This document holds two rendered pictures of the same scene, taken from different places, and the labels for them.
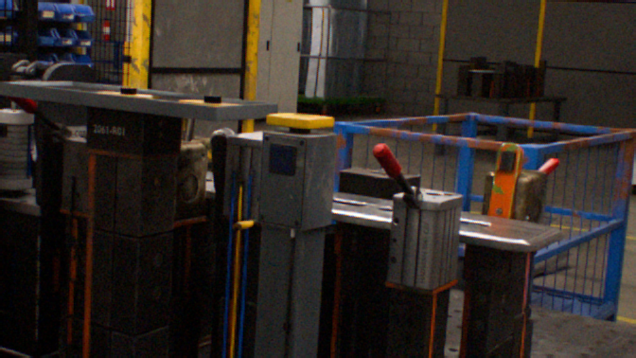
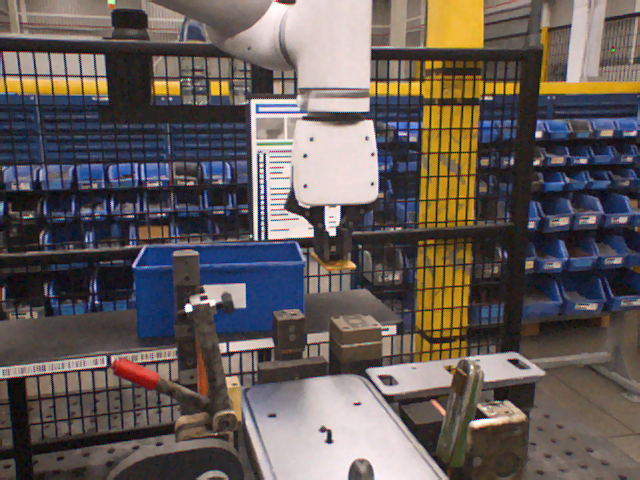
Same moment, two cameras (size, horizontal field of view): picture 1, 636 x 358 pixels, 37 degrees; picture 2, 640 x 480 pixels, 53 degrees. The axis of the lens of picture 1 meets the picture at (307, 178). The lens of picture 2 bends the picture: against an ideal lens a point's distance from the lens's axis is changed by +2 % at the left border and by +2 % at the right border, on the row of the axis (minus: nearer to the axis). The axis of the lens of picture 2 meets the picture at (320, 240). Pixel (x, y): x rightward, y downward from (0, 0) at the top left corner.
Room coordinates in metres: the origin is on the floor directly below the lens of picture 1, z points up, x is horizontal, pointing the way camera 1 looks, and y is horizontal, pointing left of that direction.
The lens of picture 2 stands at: (1.35, 0.14, 1.45)
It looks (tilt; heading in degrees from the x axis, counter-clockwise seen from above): 13 degrees down; 43
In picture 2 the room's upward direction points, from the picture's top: straight up
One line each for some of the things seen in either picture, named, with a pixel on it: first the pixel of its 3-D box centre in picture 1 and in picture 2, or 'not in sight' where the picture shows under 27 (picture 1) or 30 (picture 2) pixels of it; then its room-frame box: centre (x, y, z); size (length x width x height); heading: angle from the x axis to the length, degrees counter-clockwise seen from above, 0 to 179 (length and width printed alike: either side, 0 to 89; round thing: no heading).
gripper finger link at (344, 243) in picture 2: not in sight; (351, 232); (1.94, 0.64, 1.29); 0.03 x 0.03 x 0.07; 59
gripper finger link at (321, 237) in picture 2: not in sight; (313, 234); (1.90, 0.67, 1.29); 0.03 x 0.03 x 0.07; 59
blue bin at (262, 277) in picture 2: not in sight; (222, 286); (2.07, 1.08, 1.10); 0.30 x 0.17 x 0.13; 141
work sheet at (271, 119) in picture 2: not in sight; (300, 169); (2.29, 1.09, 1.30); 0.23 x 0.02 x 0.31; 149
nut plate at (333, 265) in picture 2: not in sight; (332, 257); (1.92, 0.66, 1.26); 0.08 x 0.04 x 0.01; 59
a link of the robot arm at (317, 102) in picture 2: not in sight; (331, 103); (1.92, 0.66, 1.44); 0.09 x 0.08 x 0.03; 149
